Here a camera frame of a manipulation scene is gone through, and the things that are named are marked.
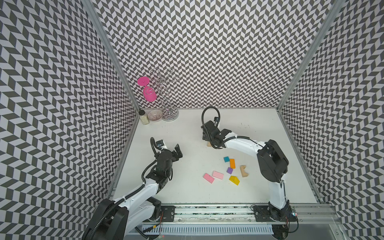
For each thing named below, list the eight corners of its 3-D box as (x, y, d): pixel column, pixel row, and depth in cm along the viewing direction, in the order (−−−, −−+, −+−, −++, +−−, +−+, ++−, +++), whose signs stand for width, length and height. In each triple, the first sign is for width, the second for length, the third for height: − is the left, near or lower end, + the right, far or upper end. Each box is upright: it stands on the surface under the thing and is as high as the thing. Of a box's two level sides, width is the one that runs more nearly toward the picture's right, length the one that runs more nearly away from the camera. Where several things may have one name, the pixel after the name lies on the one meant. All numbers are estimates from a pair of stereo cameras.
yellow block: (228, 179, 86) (228, 178, 83) (230, 175, 88) (231, 173, 85) (237, 186, 84) (238, 184, 81) (240, 181, 85) (241, 179, 83)
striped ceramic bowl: (148, 121, 112) (146, 117, 108) (150, 114, 117) (148, 109, 113) (161, 121, 112) (159, 117, 108) (162, 114, 117) (161, 109, 113)
